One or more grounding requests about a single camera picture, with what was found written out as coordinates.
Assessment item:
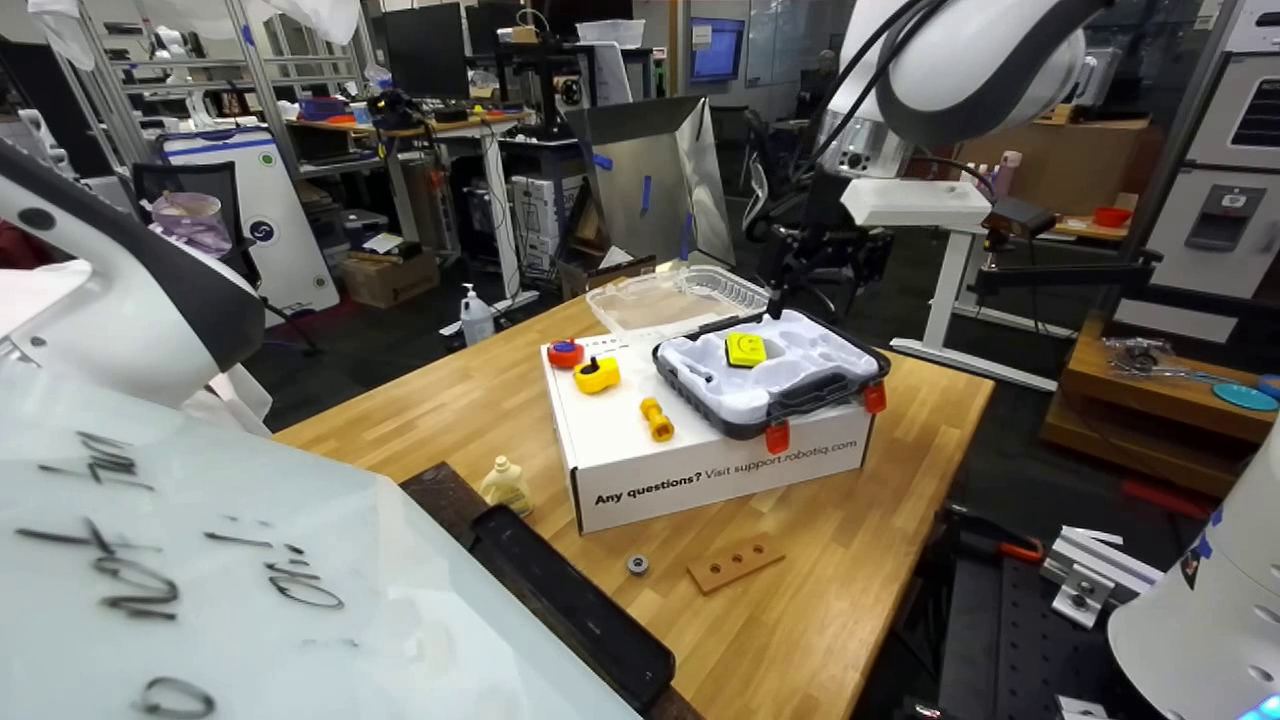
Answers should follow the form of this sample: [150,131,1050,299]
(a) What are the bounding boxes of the white desk with legs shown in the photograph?
[887,195,1165,400]

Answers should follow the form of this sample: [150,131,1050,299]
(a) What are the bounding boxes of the grey panel with blue tape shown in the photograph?
[568,92,741,269]

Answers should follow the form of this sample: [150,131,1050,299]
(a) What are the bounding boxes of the wooden block with three holes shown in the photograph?
[682,533,786,602]

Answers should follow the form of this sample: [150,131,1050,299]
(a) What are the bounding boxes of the black perforated metal board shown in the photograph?
[926,511,1134,720]

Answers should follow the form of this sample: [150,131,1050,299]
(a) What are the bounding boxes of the clear sanitizer bottle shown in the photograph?
[456,279,500,347]

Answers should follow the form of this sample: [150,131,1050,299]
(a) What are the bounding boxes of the white curved machine shell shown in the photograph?
[1102,416,1280,720]

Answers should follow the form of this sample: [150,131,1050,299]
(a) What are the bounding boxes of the red handled tool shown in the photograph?
[948,511,1050,568]

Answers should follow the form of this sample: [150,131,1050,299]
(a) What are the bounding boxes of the low wooden shelf unit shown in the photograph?
[1039,313,1280,504]

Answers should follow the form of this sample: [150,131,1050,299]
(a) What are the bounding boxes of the yellow and black smiley block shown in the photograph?
[719,332,773,372]

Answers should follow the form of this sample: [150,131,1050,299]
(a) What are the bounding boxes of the purple cloth bundle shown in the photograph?
[148,188,235,259]

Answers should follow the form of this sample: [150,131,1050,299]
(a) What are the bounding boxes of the whiteboard with handwriting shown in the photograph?
[0,347,648,720]

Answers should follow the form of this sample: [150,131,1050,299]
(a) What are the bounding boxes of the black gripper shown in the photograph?
[779,214,894,306]

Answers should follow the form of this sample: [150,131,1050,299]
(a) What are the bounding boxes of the small brown cardboard box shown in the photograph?
[337,243,445,317]

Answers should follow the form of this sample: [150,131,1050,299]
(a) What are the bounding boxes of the teal round disc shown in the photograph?
[1206,378,1276,416]

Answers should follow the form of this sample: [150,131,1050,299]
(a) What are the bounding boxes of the large brown cardboard box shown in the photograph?
[955,117,1159,224]

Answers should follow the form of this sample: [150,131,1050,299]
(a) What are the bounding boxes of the yellow rounded toy block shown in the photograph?
[573,351,628,400]

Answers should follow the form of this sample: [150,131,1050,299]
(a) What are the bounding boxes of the silver metal brackets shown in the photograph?
[1048,526,1166,634]

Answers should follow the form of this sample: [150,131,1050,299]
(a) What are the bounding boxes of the white cardboard box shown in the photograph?
[535,330,878,540]

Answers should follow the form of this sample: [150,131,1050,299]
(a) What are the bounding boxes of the clear plastic toolbox lid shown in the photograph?
[580,256,779,342]

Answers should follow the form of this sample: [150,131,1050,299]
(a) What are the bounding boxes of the white and black idle robot link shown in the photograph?
[0,135,271,411]

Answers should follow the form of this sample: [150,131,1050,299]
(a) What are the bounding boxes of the yellow toy dumbbell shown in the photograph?
[637,392,681,448]

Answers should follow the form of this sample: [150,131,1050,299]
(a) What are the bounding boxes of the small cream figurine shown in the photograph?
[474,451,535,516]

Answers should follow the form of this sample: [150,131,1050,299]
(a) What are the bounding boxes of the white cabinet with round logo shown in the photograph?
[154,127,344,322]

